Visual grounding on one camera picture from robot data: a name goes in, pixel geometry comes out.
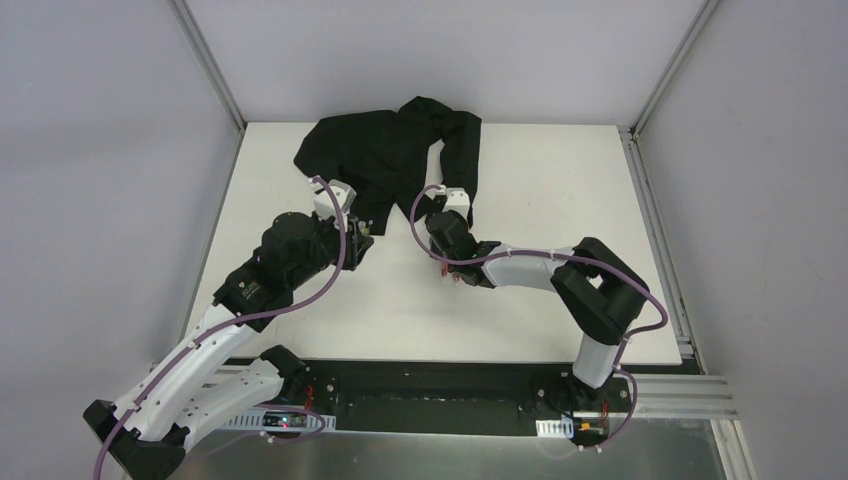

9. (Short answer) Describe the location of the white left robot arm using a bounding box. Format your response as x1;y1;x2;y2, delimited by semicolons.
83;212;374;479

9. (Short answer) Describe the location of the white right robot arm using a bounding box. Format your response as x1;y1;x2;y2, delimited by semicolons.
425;211;650;410

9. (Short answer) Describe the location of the black shirt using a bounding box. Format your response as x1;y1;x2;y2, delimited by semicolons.
293;96;482;236

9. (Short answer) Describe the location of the mannequin hand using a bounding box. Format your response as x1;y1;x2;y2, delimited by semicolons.
439;262;464;285

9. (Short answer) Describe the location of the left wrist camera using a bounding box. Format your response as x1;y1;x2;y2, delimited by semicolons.
309;176;357;229

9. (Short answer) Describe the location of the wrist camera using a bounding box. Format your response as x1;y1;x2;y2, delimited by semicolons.
434;185;472;219
309;176;357;229

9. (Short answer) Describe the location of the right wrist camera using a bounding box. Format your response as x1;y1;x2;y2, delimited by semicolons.
434;185;472;219

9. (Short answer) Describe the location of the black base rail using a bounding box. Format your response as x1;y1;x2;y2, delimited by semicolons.
267;359;631;437

